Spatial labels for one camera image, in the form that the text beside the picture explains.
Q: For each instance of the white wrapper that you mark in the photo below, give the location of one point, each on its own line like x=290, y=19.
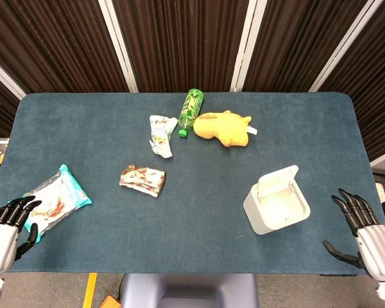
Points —
x=162, y=134

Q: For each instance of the brown red crumpled wrapper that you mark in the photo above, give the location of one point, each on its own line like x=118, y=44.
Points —
x=142, y=181

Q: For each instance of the orange floor object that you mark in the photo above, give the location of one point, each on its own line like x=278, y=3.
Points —
x=110, y=303

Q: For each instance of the teal white snack bag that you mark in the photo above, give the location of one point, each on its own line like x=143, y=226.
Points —
x=61, y=192

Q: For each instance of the green plastic bottle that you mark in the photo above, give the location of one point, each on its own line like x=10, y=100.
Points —
x=191, y=109

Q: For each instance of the white square container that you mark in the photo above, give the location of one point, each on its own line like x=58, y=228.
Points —
x=260, y=215

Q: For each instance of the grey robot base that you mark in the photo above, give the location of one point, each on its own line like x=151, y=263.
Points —
x=189, y=288

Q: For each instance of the yellow plush toy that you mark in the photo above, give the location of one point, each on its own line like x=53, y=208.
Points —
x=221, y=128

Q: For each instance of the blue table mat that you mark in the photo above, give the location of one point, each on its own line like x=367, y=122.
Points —
x=195, y=218

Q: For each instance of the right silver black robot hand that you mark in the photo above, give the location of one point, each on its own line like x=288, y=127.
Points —
x=377, y=247

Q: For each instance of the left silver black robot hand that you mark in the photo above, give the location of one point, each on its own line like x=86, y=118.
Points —
x=0, y=237

